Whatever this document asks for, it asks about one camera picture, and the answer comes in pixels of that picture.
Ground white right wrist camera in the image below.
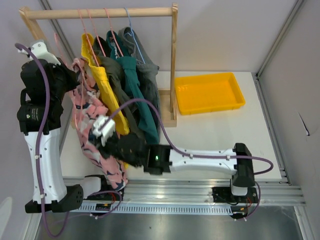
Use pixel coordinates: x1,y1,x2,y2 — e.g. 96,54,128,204
92,115,116,147

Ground grey shorts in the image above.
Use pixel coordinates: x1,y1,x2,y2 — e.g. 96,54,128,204
118,26,161,136

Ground purple cable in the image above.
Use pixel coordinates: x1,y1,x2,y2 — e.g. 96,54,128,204
15,42,123,238
107,98,274,222

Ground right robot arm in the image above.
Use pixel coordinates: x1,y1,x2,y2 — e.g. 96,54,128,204
92,133,256,205

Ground blue wire hanger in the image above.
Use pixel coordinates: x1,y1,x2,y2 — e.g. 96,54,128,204
124,7,146,64

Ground yellow shorts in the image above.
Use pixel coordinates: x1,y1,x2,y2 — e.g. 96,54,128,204
81,33,130,135

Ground yellow plastic tray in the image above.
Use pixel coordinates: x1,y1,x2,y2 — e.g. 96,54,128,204
174,72,246,115

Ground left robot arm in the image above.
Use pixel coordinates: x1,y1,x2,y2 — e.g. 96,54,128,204
17,59,109,214

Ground pink floral shorts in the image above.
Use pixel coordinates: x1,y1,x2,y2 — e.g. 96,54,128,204
70,58,128,191

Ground aluminium mounting rail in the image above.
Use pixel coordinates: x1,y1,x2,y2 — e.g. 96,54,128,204
62,176,306,207

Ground teal green shorts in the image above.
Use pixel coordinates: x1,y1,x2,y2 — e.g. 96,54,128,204
103,27,160,144

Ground wooden clothes rack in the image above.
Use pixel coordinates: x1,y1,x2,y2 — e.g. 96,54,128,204
19,0,178,128

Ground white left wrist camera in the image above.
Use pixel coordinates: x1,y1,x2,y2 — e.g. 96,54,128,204
15,39,62,67

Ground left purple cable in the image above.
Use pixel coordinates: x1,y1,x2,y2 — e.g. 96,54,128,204
15,42,123,238

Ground olive green shorts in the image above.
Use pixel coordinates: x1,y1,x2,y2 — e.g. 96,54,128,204
92,37,146,141

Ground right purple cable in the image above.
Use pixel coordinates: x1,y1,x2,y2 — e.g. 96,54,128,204
107,98,274,222

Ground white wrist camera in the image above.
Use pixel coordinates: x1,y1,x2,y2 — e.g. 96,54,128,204
15,39,62,67
92,115,116,147

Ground white cable duct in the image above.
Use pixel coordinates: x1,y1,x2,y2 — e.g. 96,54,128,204
73,203,233,216

